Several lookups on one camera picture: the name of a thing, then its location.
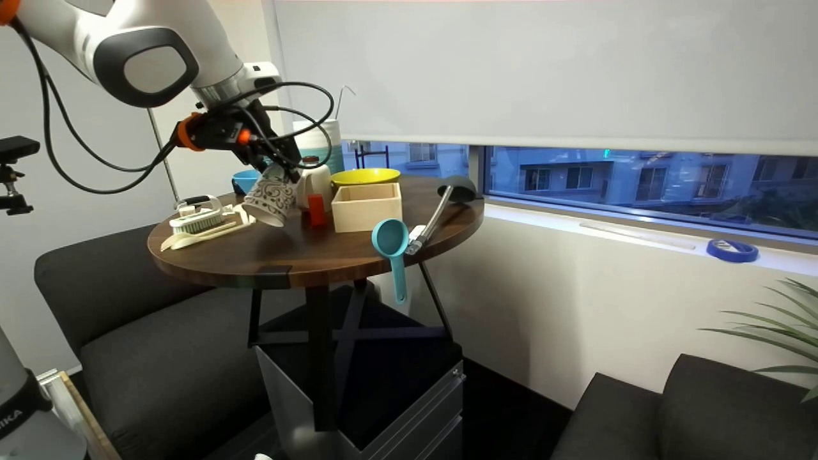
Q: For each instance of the yellow bowl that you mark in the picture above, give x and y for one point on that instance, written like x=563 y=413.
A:
x=366 y=177

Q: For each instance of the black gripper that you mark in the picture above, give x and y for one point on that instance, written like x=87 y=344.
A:
x=230 y=135

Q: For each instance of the beige bead tray box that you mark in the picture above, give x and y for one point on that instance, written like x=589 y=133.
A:
x=366 y=212

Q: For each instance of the swirl print paper cup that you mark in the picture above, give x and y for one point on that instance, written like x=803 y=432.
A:
x=284 y=220
x=270 y=198

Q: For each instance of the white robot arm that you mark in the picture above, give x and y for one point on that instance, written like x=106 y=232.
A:
x=128 y=33

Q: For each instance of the white scrub brush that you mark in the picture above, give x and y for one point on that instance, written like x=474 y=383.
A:
x=206 y=217

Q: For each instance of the blue plastic bowl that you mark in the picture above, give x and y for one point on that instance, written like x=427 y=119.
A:
x=243 y=179

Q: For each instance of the wood edged mounting board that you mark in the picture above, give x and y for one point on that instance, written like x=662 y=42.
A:
x=81 y=418

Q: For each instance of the blue tape roll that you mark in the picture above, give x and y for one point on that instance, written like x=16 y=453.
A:
x=708 y=249

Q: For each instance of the black camera on tripod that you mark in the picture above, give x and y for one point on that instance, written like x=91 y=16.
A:
x=16 y=147

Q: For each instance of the cream plastic fork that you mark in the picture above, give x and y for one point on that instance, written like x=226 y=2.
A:
x=182 y=245

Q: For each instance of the window pane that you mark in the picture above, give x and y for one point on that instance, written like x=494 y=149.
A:
x=641 y=183

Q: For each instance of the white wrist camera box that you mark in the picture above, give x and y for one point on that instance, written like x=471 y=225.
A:
x=261 y=73

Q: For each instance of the teal plastic scoop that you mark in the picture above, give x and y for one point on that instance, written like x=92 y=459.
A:
x=390 y=237

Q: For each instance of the green potted plant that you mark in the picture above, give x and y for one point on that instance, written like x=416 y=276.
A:
x=784 y=333

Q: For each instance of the black metal bin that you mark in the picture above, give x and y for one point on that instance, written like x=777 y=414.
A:
x=400 y=398

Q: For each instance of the white roller blind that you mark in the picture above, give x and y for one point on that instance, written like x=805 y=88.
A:
x=552 y=68

